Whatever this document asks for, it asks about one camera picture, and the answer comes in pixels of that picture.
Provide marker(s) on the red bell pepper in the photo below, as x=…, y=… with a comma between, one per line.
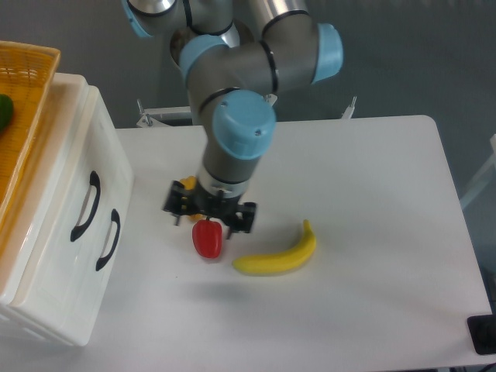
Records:
x=207, y=238

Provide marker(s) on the yellow banana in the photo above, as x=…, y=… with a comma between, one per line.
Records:
x=282, y=262

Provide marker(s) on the white drawer cabinet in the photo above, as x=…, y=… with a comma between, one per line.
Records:
x=60, y=121

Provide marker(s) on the orange plastic basket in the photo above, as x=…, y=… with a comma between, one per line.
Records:
x=26, y=75

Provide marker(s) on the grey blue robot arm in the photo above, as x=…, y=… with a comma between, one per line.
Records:
x=228, y=82

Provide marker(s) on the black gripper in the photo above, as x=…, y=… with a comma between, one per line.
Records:
x=221, y=205

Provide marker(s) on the black device at edge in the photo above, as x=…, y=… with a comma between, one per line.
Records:
x=482, y=333

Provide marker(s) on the yellow bell pepper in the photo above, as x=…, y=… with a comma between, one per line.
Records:
x=189, y=184

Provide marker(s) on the green bell pepper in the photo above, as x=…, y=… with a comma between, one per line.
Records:
x=6, y=111

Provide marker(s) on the white metal table bracket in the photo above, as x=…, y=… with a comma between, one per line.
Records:
x=163, y=117

